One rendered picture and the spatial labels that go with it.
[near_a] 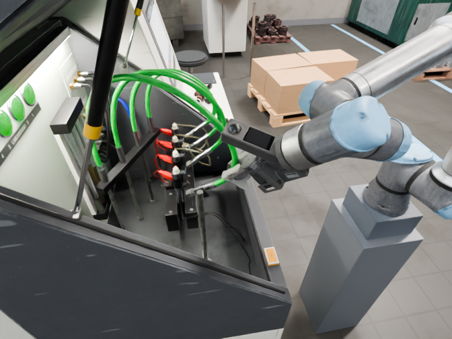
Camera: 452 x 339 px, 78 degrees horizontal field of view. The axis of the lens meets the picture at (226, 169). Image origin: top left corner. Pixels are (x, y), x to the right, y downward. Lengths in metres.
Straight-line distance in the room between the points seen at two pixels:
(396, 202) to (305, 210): 1.25
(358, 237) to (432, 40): 0.68
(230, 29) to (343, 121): 4.58
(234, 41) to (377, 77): 4.45
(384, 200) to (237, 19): 4.21
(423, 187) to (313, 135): 0.59
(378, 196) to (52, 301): 0.96
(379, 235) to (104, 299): 0.90
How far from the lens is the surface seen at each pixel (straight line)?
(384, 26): 6.51
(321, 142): 0.44
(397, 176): 1.02
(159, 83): 0.58
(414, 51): 0.71
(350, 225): 1.17
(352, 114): 0.41
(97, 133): 0.37
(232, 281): 0.62
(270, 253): 0.82
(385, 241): 1.17
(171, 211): 0.89
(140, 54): 1.03
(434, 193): 0.97
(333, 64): 3.72
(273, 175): 0.55
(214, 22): 4.89
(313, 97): 0.59
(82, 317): 0.70
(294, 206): 2.26
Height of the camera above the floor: 1.64
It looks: 41 degrees down
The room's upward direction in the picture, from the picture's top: straight up
